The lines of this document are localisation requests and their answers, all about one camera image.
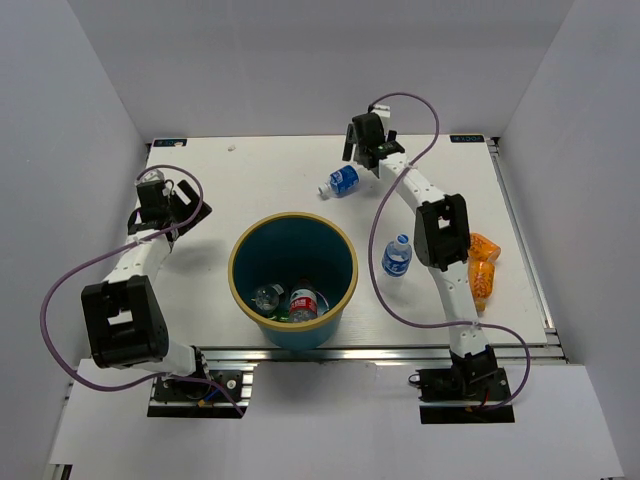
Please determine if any blue label bottle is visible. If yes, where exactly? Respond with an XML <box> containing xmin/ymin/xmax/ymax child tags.
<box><xmin>380</xmin><ymin>234</ymin><xmax>413</xmax><ymax>296</ymax></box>
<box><xmin>318</xmin><ymin>165</ymin><xmax>362</xmax><ymax>199</ymax></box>

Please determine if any small pepsi label bottle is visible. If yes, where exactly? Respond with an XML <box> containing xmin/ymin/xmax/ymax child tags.
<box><xmin>252</xmin><ymin>282</ymin><xmax>288</xmax><ymax>316</ymax></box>

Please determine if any green plastic bottle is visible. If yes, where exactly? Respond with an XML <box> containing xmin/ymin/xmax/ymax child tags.
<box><xmin>268</xmin><ymin>310</ymin><xmax>290</xmax><ymax>323</ymax></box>

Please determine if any red label water bottle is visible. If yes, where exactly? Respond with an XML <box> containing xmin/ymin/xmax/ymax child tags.
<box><xmin>289</xmin><ymin>279</ymin><xmax>318</xmax><ymax>323</ymax></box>

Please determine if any orange plastic bottle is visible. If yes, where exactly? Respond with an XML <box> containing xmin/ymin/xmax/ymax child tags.
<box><xmin>468</xmin><ymin>233</ymin><xmax>501</xmax><ymax>312</ymax></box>

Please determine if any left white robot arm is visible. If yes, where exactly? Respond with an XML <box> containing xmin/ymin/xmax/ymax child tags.
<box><xmin>81</xmin><ymin>179</ymin><xmax>212</xmax><ymax>399</ymax></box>

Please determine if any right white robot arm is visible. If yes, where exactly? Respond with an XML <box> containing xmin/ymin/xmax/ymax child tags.
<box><xmin>343</xmin><ymin>105</ymin><xmax>498</xmax><ymax>399</ymax></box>

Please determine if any teal bin with yellow rim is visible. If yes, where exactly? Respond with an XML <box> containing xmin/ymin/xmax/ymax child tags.
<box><xmin>228</xmin><ymin>212</ymin><xmax>358</xmax><ymax>351</ymax></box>

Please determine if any left blue table sticker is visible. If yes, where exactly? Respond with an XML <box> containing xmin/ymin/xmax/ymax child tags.
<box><xmin>152</xmin><ymin>138</ymin><xmax>187</xmax><ymax>148</ymax></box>

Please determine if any blue table sticker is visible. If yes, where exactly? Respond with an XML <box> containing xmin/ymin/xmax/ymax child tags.
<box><xmin>449</xmin><ymin>134</ymin><xmax>485</xmax><ymax>144</ymax></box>
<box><xmin>152</xmin><ymin>138</ymin><xmax>187</xmax><ymax>148</ymax></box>

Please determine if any right blue table sticker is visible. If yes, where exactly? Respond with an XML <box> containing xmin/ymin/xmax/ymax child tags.
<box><xmin>449</xmin><ymin>134</ymin><xmax>485</xmax><ymax>144</ymax></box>

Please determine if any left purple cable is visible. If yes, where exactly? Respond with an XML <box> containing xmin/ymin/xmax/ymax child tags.
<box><xmin>39</xmin><ymin>164</ymin><xmax>246</xmax><ymax>416</ymax></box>

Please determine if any purple cable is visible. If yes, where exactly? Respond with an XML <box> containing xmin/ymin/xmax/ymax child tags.
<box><xmin>368</xmin><ymin>92</ymin><xmax>532</xmax><ymax>412</ymax></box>
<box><xmin>39</xmin><ymin>164</ymin><xmax>246</xmax><ymax>416</ymax></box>

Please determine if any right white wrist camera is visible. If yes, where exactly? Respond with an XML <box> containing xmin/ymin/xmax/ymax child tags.
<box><xmin>368</xmin><ymin>103</ymin><xmax>391</xmax><ymax>121</ymax></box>

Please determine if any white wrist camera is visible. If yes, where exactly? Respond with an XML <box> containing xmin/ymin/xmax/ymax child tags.
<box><xmin>134</xmin><ymin>169</ymin><xmax>166</xmax><ymax>186</ymax></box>
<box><xmin>368</xmin><ymin>103</ymin><xmax>391</xmax><ymax>121</ymax></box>

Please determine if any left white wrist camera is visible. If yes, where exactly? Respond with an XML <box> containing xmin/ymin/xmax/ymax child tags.
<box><xmin>134</xmin><ymin>169</ymin><xmax>166</xmax><ymax>186</ymax></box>

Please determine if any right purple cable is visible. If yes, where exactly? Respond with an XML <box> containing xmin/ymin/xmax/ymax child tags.
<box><xmin>368</xmin><ymin>92</ymin><xmax>532</xmax><ymax>412</ymax></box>

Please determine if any aluminium table frame rail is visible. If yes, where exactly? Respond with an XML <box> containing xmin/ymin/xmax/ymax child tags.
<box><xmin>203</xmin><ymin>345</ymin><xmax>566</xmax><ymax>361</ymax></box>

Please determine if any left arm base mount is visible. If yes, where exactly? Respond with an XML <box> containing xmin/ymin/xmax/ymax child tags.
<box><xmin>147</xmin><ymin>361</ymin><xmax>256</xmax><ymax>419</ymax></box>

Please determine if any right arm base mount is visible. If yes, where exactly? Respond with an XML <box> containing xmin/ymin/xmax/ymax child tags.
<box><xmin>408</xmin><ymin>368</ymin><xmax>515</xmax><ymax>425</ymax></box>

